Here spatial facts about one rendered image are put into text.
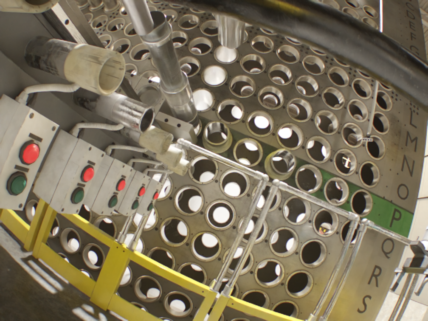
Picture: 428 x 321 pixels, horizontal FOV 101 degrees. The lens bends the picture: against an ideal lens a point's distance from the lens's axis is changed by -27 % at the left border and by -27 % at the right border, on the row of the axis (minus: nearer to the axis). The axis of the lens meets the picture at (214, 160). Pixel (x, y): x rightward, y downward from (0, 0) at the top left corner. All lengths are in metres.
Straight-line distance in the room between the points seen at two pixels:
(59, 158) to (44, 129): 0.15
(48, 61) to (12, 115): 0.10
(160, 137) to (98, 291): 0.99
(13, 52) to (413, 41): 3.97
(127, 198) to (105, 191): 0.17
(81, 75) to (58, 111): 0.19
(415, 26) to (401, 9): 0.36
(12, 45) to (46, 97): 0.12
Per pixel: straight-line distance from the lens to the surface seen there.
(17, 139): 0.36
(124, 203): 0.80
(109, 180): 0.64
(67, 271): 1.48
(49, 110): 0.50
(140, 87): 1.98
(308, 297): 2.24
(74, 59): 0.36
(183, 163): 0.95
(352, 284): 2.40
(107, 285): 1.36
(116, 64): 0.37
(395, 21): 4.01
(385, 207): 2.50
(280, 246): 2.68
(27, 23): 0.46
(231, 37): 0.99
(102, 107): 0.51
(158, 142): 0.62
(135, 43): 2.81
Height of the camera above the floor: 0.76
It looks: 11 degrees up
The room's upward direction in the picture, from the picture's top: 25 degrees clockwise
